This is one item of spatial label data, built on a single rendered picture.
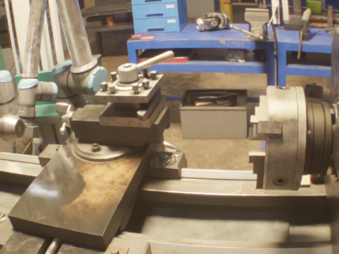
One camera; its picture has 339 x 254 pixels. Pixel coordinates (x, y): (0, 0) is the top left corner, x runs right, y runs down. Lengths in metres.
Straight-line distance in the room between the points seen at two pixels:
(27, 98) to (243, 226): 1.04
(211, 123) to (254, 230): 1.93
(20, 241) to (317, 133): 0.82
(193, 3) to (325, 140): 6.91
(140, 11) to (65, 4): 1.22
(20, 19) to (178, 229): 1.61
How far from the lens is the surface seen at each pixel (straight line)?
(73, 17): 1.80
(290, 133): 0.79
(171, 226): 1.21
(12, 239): 1.07
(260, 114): 0.94
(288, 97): 0.83
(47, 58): 2.29
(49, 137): 2.53
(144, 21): 2.91
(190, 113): 2.99
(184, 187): 1.18
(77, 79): 1.91
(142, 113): 1.07
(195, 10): 7.66
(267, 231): 1.17
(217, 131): 3.04
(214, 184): 1.18
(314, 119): 0.85
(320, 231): 1.20
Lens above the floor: 1.55
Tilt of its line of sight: 28 degrees down
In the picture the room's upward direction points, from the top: 5 degrees counter-clockwise
